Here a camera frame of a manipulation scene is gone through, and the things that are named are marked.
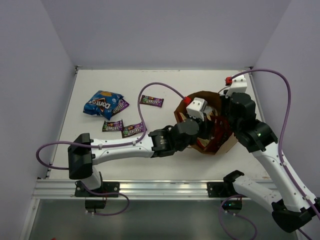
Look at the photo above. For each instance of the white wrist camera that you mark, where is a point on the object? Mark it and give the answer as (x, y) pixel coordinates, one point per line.
(197, 108)
(236, 85)

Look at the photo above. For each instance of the brown M&M's packet front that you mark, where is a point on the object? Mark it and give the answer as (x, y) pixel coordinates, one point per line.
(115, 126)

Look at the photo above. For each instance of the red white snack packet bottom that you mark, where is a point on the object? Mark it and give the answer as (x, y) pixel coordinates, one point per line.
(221, 133)

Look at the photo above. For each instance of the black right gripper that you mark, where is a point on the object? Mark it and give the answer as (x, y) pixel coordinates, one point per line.
(224, 101)

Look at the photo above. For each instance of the aluminium front rail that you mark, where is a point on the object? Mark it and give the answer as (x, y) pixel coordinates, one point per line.
(65, 189)

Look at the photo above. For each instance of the blue snack packet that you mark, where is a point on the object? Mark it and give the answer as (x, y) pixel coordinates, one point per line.
(102, 103)

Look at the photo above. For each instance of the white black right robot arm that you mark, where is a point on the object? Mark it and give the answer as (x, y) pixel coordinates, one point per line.
(292, 205)

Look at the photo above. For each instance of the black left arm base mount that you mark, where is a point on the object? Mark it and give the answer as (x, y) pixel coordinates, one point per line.
(95, 202)

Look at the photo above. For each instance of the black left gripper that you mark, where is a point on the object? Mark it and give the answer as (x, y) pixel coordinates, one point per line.
(206, 127)

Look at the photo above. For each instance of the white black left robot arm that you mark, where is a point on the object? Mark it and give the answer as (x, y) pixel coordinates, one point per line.
(85, 152)

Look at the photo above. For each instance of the brown paper bag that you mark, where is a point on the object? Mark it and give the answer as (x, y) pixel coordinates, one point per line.
(214, 102)

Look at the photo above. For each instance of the brown m&m's packet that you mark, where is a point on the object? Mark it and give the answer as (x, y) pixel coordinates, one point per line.
(151, 101)
(133, 129)
(122, 105)
(115, 126)

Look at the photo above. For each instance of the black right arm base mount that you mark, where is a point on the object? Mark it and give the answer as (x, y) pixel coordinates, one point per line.
(225, 189)

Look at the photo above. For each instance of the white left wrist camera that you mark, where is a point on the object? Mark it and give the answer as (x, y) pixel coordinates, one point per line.
(197, 108)

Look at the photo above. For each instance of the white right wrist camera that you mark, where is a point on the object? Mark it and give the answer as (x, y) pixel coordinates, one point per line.
(236, 85)

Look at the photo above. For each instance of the red and beige snack bag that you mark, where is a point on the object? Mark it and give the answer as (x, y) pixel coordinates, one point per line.
(203, 143)

